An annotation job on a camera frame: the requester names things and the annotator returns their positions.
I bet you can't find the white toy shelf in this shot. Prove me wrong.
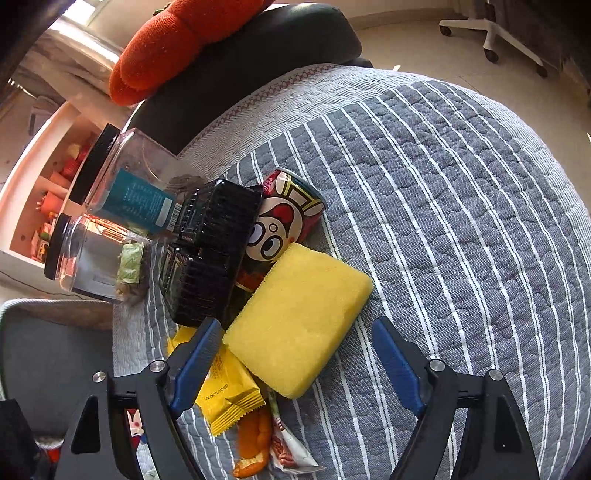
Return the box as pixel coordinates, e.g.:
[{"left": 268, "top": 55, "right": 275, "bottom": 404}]
[{"left": 0, "top": 102, "right": 121, "bottom": 296}]

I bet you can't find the yellow snack wrapper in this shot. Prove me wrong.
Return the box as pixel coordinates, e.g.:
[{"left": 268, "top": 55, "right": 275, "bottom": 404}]
[{"left": 167, "top": 325, "right": 266, "bottom": 437}]

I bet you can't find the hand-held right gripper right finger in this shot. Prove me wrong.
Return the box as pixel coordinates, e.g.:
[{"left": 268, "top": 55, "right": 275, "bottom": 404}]
[{"left": 372, "top": 316, "right": 541, "bottom": 480}]

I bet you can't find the red cartoon packet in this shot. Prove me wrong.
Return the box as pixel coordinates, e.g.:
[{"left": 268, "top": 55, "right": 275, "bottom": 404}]
[{"left": 124, "top": 408, "right": 146, "bottom": 453}]

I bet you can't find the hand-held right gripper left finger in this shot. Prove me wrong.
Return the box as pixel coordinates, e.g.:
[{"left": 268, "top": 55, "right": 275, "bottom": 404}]
[{"left": 54, "top": 318, "right": 223, "bottom": 480}]

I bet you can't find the red snack packet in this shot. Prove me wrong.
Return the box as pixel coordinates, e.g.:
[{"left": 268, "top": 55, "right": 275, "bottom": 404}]
[{"left": 235, "top": 168, "right": 328, "bottom": 291}]

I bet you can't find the clear jar green label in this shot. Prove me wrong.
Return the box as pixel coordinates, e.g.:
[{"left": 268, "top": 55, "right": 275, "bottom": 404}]
[{"left": 45, "top": 213, "right": 153, "bottom": 305}]

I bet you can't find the light curtain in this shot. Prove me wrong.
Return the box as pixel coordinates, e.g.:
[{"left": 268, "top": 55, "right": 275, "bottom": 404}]
[{"left": 18, "top": 9, "right": 125, "bottom": 93}]

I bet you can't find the black plastic tray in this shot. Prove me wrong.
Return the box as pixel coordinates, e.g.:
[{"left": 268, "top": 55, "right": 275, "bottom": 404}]
[
  {"left": 159, "top": 244, "right": 243, "bottom": 326},
  {"left": 178, "top": 179, "right": 264, "bottom": 259}
]

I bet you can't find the yellow sponge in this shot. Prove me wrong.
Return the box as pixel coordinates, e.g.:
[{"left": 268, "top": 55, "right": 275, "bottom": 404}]
[{"left": 222, "top": 243, "right": 374, "bottom": 400}]

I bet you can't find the grey striped quilted blanket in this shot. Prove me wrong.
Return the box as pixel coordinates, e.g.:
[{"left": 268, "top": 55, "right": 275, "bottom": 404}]
[{"left": 113, "top": 62, "right": 591, "bottom": 480}]

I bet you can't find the white red snack wrapper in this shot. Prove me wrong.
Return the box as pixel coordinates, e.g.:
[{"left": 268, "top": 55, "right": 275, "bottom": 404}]
[{"left": 265, "top": 392, "right": 326, "bottom": 474}]

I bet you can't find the white office chair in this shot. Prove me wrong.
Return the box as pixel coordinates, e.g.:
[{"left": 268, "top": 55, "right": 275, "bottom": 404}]
[{"left": 438, "top": 0, "right": 550, "bottom": 78}]

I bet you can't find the orange pumpkin cushion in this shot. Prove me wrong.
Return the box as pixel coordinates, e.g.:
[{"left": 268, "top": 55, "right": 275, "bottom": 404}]
[{"left": 108, "top": 0, "right": 278, "bottom": 106}]

